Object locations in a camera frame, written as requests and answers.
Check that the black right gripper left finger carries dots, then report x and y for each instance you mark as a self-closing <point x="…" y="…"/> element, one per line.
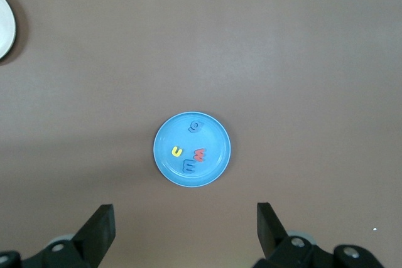
<point x="97" y="233"/>

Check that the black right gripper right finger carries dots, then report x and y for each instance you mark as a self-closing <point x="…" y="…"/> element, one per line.
<point x="270" y="233"/>

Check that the small blue foam letter m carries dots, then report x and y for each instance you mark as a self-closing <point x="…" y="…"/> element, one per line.
<point x="189" y="167"/>

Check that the red foam letter w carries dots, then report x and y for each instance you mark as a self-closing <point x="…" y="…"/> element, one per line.
<point x="199" y="155"/>

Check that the yellow foam letter u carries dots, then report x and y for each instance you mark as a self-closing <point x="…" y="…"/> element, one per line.
<point x="173" y="152"/>

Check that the blue round plate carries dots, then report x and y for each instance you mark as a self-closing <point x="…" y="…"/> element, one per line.
<point x="213" y="142"/>

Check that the dark blue foam letter a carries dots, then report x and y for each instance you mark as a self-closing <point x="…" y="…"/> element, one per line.
<point x="193" y="130"/>

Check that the brown table cover mat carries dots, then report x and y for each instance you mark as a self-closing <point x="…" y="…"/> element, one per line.
<point x="282" y="45"/>

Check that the beige round plate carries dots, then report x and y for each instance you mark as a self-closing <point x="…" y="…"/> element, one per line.
<point x="4" y="26"/>

